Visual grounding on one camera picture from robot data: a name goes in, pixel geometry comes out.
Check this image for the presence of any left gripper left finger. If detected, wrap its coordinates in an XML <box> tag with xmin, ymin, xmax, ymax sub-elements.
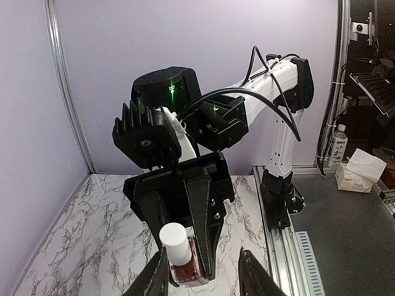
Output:
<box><xmin>122</xmin><ymin>247</ymin><xmax>169</xmax><ymax>296</ymax></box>

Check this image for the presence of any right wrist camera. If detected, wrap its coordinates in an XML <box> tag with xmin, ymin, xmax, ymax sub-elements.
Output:
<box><xmin>112</xmin><ymin>100</ymin><xmax>198</xmax><ymax>171</ymax></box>

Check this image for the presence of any red nail polish bottle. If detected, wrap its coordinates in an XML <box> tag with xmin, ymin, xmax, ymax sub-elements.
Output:
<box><xmin>159</xmin><ymin>223</ymin><xmax>209</xmax><ymax>287</ymax></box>

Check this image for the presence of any right aluminium frame post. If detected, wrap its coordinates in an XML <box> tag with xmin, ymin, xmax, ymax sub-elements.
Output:
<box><xmin>44</xmin><ymin>0</ymin><xmax>97</xmax><ymax>175</ymax></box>

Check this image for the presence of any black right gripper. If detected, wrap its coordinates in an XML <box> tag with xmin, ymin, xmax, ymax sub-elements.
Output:
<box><xmin>123</xmin><ymin>152</ymin><xmax>235</xmax><ymax>281</ymax></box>

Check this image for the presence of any white tissue box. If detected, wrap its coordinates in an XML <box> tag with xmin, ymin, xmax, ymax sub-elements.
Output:
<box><xmin>335</xmin><ymin>149</ymin><xmax>387</xmax><ymax>194</ymax></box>

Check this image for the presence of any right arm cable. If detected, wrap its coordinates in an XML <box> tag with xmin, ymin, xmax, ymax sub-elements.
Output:
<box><xmin>178</xmin><ymin>46</ymin><xmax>302</xmax><ymax>142</ymax></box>

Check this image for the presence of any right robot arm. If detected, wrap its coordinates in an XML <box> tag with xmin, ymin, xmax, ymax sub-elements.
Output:
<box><xmin>112</xmin><ymin>47</ymin><xmax>314</xmax><ymax>286</ymax></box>

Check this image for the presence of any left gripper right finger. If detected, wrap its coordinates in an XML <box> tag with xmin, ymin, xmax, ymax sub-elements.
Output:
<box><xmin>239</xmin><ymin>247</ymin><xmax>286</xmax><ymax>296</ymax></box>

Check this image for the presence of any front aluminium rail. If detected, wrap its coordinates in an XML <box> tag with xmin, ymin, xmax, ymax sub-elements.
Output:
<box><xmin>252</xmin><ymin>166</ymin><xmax>325</xmax><ymax>295</ymax></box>

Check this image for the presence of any plastic water bottle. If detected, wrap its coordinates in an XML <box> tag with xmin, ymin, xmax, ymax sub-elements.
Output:
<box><xmin>328</xmin><ymin>124</ymin><xmax>348</xmax><ymax>167</ymax></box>

